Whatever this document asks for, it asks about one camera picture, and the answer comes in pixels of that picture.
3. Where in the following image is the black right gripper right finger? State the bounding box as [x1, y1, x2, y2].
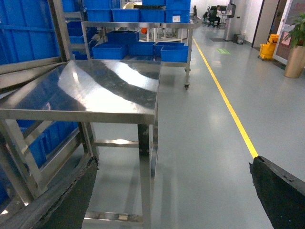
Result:
[249, 156, 305, 229]

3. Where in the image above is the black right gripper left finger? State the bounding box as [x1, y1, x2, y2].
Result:
[0, 157, 98, 229]

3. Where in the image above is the long stainless steel shelf rack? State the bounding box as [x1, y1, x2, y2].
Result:
[0, 0, 100, 203]

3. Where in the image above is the grey trash bin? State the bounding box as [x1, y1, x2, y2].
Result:
[237, 34, 245, 45]

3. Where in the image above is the small stainless steel table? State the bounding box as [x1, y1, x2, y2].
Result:
[0, 59, 161, 229]

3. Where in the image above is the gold plant pot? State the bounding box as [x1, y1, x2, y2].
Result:
[284, 45, 305, 79]

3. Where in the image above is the yellow mop bucket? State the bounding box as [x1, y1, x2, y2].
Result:
[258, 34, 279, 60]

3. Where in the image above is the green floor sticker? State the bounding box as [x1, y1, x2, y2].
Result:
[216, 48, 230, 54]

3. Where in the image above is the green potted plant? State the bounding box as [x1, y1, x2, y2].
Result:
[284, 12, 305, 48]

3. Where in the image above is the far stainless steel cart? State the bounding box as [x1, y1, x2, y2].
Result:
[81, 16, 203, 90]

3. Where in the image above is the seated person in black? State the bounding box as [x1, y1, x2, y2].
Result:
[208, 6, 221, 27]

